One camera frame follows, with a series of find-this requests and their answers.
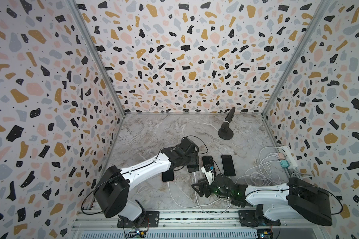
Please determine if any white cable of phone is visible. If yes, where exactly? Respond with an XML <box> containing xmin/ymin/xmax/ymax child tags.
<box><xmin>192</xmin><ymin>172</ymin><xmax>237</xmax><ymax>216</ymax></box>
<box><xmin>234</xmin><ymin>146</ymin><xmax>288</xmax><ymax>187</ymax></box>
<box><xmin>167</xmin><ymin>181</ymin><xmax>216</xmax><ymax>210</ymax></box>

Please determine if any black phone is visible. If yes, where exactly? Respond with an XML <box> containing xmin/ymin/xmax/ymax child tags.
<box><xmin>221</xmin><ymin>155</ymin><xmax>236</xmax><ymax>177</ymax></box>

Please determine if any phone pink case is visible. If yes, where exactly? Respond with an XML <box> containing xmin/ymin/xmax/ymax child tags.
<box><xmin>162</xmin><ymin>169</ymin><xmax>174</xmax><ymax>182</ymax></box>
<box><xmin>202</xmin><ymin>155</ymin><xmax>214</xmax><ymax>166</ymax></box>

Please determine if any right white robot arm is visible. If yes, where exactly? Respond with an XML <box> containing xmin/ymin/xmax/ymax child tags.
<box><xmin>191</xmin><ymin>174</ymin><xmax>333</xmax><ymax>227</ymax></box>

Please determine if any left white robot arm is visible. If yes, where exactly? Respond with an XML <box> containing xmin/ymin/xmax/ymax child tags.
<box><xmin>93</xmin><ymin>137</ymin><xmax>199</xmax><ymax>221</ymax></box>

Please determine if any black microphone on stand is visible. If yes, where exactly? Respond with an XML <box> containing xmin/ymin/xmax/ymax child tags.
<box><xmin>218</xmin><ymin>107</ymin><xmax>235</xmax><ymax>140</ymax></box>

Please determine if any teal charger plug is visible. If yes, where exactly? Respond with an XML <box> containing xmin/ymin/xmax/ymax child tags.
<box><xmin>280</xmin><ymin>160</ymin><xmax>290</xmax><ymax>168</ymax></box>

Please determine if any pink charger plug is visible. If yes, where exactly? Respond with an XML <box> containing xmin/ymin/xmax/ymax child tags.
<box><xmin>278</xmin><ymin>153</ymin><xmax>285</xmax><ymax>160</ymax></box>

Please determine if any white power strip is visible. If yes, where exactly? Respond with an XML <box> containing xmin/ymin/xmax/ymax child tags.
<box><xmin>279</xmin><ymin>146</ymin><xmax>298</xmax><ymax>169</ymax></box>

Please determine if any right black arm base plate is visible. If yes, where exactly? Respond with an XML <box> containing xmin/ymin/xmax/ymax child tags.
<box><xmin>238</xmin><ymin>210</ymin><xmax>281</xmax><ymax>228</ymax></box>

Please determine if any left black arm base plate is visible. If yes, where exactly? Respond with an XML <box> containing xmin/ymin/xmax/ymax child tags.
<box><xmin>117</xmin><ymin>211</ymin><xmax>160</xmax><ymax>228</ymax></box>

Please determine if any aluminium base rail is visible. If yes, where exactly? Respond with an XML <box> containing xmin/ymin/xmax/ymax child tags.
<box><xmin>71</xmin><ymin>209</ymin><xmax>330</xmax><ymax>239</ymax></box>

